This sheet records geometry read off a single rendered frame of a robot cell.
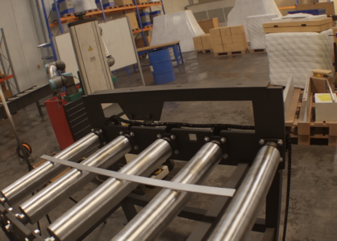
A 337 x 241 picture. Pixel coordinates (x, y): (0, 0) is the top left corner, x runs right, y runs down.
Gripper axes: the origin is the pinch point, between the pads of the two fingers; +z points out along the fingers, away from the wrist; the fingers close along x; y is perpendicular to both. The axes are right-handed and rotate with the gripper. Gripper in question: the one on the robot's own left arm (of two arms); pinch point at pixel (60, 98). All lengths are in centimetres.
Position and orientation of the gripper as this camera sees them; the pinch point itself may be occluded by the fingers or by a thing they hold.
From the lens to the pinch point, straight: 359.2
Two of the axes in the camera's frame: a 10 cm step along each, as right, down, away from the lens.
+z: 2.2, 9.2, 3.3
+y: -9.6, 1.3, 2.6
